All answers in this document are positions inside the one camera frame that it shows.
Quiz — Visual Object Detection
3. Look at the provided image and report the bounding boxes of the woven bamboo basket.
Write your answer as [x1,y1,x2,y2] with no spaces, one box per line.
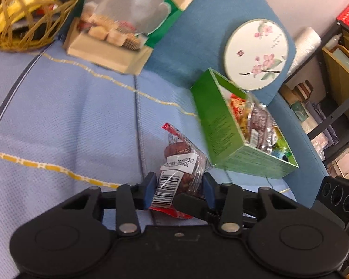
[0,0,80,52]

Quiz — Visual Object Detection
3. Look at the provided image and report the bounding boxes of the pale green box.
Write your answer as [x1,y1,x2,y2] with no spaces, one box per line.
[291,100,309,121]

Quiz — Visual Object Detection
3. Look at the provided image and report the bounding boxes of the green cardboard box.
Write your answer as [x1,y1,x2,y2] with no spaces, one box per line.
[190,67,299,179]

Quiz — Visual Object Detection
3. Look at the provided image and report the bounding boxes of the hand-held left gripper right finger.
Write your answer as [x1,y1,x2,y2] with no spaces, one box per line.
[203,173,299,233]

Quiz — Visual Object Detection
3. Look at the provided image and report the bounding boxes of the beige green grain pouch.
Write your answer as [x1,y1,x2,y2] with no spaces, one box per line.
[62,0,216,75]

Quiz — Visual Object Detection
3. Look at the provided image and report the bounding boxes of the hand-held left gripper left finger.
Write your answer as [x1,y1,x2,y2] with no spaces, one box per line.
[61,171,158,237]

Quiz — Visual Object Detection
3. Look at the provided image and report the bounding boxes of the blue fabric sofa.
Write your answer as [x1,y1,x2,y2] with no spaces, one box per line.
[0,0,342,210]

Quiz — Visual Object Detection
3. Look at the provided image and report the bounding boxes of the round floral fan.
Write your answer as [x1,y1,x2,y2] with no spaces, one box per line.
[224,19,289,90]

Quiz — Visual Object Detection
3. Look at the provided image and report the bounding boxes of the red edged clear packet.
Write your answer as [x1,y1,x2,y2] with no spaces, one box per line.
[150,123,213,219]

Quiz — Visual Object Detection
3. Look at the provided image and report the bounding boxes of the white bubble wrap roll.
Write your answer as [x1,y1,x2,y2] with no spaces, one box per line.
[288,26,322,77]

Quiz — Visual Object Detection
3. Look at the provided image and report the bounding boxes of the tan handled bag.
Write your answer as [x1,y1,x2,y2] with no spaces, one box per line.
[321,45,349,123]

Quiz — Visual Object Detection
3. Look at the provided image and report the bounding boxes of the black metal shelf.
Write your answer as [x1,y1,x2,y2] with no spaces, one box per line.
[279,0,349,279]

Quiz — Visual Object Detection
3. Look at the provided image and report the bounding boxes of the stack of books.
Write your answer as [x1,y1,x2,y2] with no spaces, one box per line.
[294,80,315,99]

